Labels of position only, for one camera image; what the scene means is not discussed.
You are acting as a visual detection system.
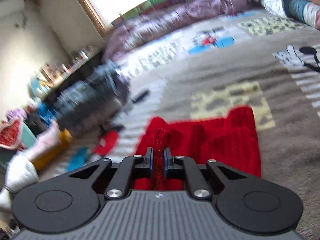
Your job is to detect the red knit sweater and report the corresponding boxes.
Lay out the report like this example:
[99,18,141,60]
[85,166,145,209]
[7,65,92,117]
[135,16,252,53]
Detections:
[134,106,261,191]

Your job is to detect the folded grey blue clothes pile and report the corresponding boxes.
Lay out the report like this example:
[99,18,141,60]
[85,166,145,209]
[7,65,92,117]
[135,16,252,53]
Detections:
[54,60,130,134]

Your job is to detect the yellow pink folded bedding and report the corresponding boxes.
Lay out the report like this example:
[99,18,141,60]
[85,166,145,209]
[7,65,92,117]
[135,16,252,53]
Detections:
[26,121,72,171]

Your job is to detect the blue plastic bag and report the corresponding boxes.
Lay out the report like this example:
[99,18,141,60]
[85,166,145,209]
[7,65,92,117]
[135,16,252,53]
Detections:
[37,102,57,127]

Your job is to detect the white crumpled garment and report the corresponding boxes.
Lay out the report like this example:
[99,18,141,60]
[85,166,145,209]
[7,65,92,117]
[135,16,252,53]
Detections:
[1,154,39,212]

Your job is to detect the cluttered side desk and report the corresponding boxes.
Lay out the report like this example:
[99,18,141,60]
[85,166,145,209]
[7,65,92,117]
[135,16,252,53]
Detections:
[27,46,101,102]

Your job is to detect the Mickey Mouse plush blanket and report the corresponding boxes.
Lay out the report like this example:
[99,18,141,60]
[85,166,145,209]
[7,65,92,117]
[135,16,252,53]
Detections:
[37,7,320,230]

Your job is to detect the purple quilt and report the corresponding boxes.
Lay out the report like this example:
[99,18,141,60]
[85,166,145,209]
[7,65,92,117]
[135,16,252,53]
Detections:
[102,0,252,62]

